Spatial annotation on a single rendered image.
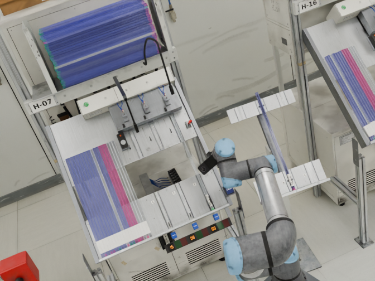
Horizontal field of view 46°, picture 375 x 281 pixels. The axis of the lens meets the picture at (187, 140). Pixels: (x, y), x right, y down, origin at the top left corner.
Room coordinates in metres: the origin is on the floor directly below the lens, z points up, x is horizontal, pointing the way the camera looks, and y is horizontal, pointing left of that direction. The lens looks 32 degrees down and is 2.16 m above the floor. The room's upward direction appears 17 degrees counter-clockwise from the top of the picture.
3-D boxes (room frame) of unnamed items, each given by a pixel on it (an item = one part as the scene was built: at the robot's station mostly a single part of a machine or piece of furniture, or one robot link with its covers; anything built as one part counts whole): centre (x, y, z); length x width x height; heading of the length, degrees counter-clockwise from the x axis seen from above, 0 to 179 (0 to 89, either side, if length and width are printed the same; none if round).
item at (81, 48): (2.10, 0.25, 1.52); 0.51 x 0.13 x 0.27; 100
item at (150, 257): (2.21, 0.33, 0.31); 0.70 x 0.65 x 0.62; 100
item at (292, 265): (1.24, -0.23, 0.72); 0.13 x 0.12 x 0.14; 84
